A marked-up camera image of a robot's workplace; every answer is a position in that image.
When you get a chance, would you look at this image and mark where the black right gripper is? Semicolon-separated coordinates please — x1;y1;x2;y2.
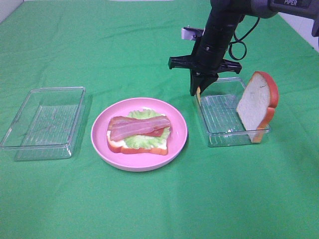
168;39;242;96

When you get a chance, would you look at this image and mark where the yellow cheese slice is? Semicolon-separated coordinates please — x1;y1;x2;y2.
196;87;201;105

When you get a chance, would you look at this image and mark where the bacon strip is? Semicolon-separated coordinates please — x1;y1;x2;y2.
110;117;171;141
107;116;166;137

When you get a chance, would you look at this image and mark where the green lettuce leaf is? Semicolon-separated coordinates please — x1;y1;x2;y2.
124;109;170;150

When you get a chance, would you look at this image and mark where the toast bread slice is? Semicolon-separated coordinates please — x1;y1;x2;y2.
106;109;168;156
236;71;279;143

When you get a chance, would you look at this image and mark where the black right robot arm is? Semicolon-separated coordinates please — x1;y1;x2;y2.
168;0;319;96

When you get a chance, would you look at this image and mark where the right clear plastic tray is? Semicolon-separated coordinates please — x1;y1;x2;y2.
193;77;271;147

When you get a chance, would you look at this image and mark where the clear plastic tray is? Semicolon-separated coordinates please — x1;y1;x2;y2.
0;87;86;161
193;77;271;147

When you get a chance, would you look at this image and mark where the green tablecloth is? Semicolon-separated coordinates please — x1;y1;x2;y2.
0;0;319;239

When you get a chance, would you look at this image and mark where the pink round plate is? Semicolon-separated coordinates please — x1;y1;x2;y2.
91;98;188;172

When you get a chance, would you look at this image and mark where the left clear plastic tray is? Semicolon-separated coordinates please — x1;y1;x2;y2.
0;87;86;161

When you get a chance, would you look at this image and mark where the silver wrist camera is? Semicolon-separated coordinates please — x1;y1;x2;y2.
181;26;204;40

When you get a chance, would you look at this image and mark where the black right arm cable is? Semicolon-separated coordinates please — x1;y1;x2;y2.
228;14;261;61

